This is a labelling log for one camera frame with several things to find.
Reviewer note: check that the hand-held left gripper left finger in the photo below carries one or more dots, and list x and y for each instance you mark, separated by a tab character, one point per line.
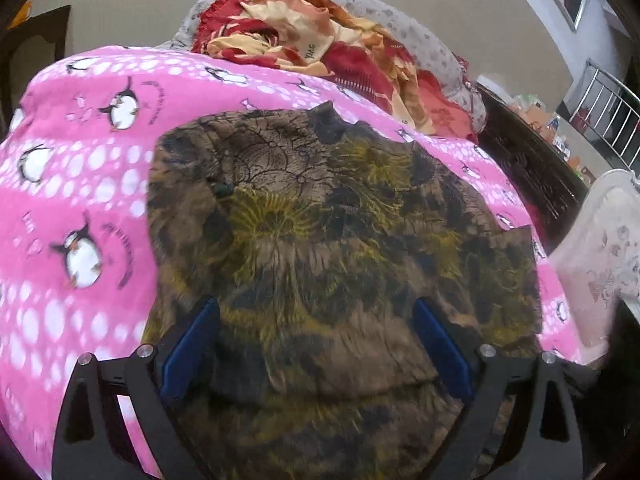
192	350

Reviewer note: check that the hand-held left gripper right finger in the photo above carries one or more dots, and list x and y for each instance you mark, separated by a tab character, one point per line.
445	350

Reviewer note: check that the brown floral garment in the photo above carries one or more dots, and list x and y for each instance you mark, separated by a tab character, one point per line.
310	240

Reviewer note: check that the dark wooden headboard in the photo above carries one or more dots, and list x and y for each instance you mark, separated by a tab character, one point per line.
525	160

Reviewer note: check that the pink penguin print blanket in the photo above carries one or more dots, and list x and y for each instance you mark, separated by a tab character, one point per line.
75	170

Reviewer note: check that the pile of colourful packets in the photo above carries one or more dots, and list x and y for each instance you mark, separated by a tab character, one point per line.
545	125

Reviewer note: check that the grey floral pillow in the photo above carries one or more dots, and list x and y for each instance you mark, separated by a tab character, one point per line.
430	45

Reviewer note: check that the red orange floral blanket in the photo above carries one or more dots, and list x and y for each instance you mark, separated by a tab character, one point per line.
350	55

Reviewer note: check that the metal railing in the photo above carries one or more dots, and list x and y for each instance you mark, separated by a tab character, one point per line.
611	78

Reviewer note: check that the dark carved wooden furniture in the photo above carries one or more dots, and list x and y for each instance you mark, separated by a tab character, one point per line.
45	35

